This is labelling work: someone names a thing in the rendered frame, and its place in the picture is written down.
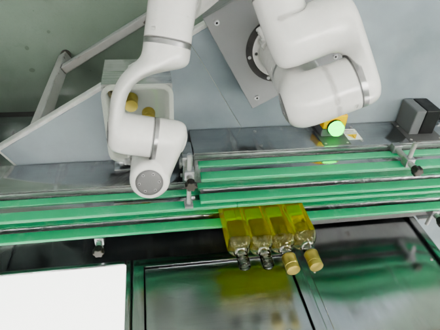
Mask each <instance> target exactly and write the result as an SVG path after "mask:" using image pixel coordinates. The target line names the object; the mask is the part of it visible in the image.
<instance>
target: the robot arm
mask: <svg viewBox="0 0 440 330"><path fill-rule="evenodd" d="M216 2H218V0H148V2H147V14H146V19H145V30H144V36H143V48H142V52H141V56H140V57H139V58H138V59H137V61H136V62H134V63H133V64H132V65H131V66H130V67H129V68H128V69H127V70H126V71H125V72H124V73H123V74H122V75H121V76H120V78H119V79H118V81H117V83H116V85H115V87H114V89H113V92H112V95H111V101H110V107H109V117H108V122H107V144H108V146H109V148H110V149H111V150H112V151H114V152H116V153H118V154H123V155H127V158H125V159H124V165H130V166H131V167H130V185H131V188H132V189H133V191H134V192H135V193H136V194H138V195H139V196H141V197H144V198H156V197H158V196H160V195H162V194H163V193H164V192H165V191H166V190H167V188H168V186H169V184H170V178H171V175H172V172H173V170H174V168H175V165H176V163H177V160H178V158H179V156H180V154H181V153H182V152H183V150H184V148H185V146H186V143H187V127H186V126H185V124H184V123H183V122H181V121H178V120H172V119H164V118H158V117H149V116H145V115H136V114H131V113H126V112H125V106H126V100H127V97H128V95H129V93H130V91H131V89H132V88H133V87H134V85H135V84H136V83H138V82H139V81H140V80H142V79H144V78H145V77H148V76H150V75H154V74H156V73H161V72H165V71H172V70H176V69H181V68H184V67H185V66H187V65H188V63H189V60H190V55H191V43H192V37H193V29H194V22H195V19H197V18H198V17H199V16H200V15H202V14H203V13H204V12H206V11H207V10H208V9H209V8H210V7H212V6H213V5H214V4H215V3H216ZM251 2H252V3H253V7H254V9H255V13H256V15H257V18H258V21H259V24H260V27H258V28H257V29H256V32H258V33H257V34H258V36H257V38H256V40H255V42H254V44H253V60H254V62H255V64H256V66H257V67H258V68H259V70H260V71H262V72H263V73H264V74H266V75H269V77H270V79H271V81H272V82H273V84H274V86H275V88H276V91H277V93H278V96H279V97H278V99H279V101H280V107H281V110H282V113H283V115H284V117H285V120H286V121H287V122H288V123H290V125H292V126H294V127H297V128H307V127H311V126H315V125H318V124H321V123H323V122H327V121H329V120H332V119H335V118H337V117H339V116H341V115H345V114H347V113H350V112H352V111H355V110H358V109H361V108H364V107H367V106H368V105H371V104H372V103H374V102H376V101H377V100H378V99H379V97H380V95H381V81H380V75H379V73H378V69H377V67H376V63H375V59H374V57H373V53H372V51H371V47H370V44H369V41H368V38H367V34H366V32H365V28H364V26H363V22H362V20H361V16H360V14H359V11H358V9H357V7H356V5H355V3H354V2H353V1H352V0H313V1H309V2H308V3H307V4H306V3H305V0H251ZM331 53H339V54H341V55H342V58H341V59H338V60H335V61H334V62H330V63H328V64H325V65H321V66H319V64H318V62H317V61H316V59H318V58H321V57H323V56H326V55H328V54H331Z"/></svg>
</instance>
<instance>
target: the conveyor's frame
mask: <svg viewBox="0 0 440 330"><path fill-rule="evenodd" d="M344 135H345V136H346V137H347V138H348V140H349V141H350V143H351V144H352V145H336V146H323V143H322V142H321V141H320V139H319V137H318V136H317V135H316V133H315V131H314V130H313V129H312V127H307V128H297V127H294V126H269V127H252V128H219V129H202V130H189V141H190V142H191V145H192V151H193V155H194V160H198V159H208V160H209V159H212V158H222V159H223V158H236V157H249V158H250V157H251V156H274V155H276V156H277V155H289V156H290V155H299V154H302V155H303V154H312V153H328V154H329V153H337V152H350V151H375V150H388V149H390V148H389V147H388V144H392V143H398V142H400V144H402V146H403V147H402V149H410V148H411V146H412V144H413V142H410V141H409V140H408V139H407V138H406V137H405V136H404V135H403V134H402V133H401V132H400V131H399V130H398V129H397V128H396V127H395V126H394V125H393V124H392V123H391V122H368V123H351V124H346V126H345V128H344ZM417 143H418V145H417V147H416V148H426V147H440V141H417ZM179 158H180V157H179ZM193 167H194V166H193ZM180 174H181V169H179V159H178V160H177V163H176V165H175V168H174V170H173V172H172V175H171V178H170V184H169V186H168V189H174V188H180V190H181V188H185V184H184V183H183V181H182V177H181V176H180ZM123 191H124V193H125V191H133V189H132V188H131V185H130V170H120V171H115V161H114V160H109V161H95V162H70V163H57V164H31V165H17V166H0V199H9V198H20V199H21V198H29V197H40V196H60V195H71V194H80V195H81V194H92V193H110V194H111V193H112V192H123Z"/></svg>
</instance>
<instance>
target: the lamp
mask: <svg viewBox="0 0 440 330"><path fill-rule="evenodd" d="M327 131H328V132H329V133H330V134H331V135H332V136H340V135H341V134H342V133H343V132H344V125H343V123H342V122H341V121H340V120H332V121H331V122H330V123H329V124H328V125H327Z"/></svg>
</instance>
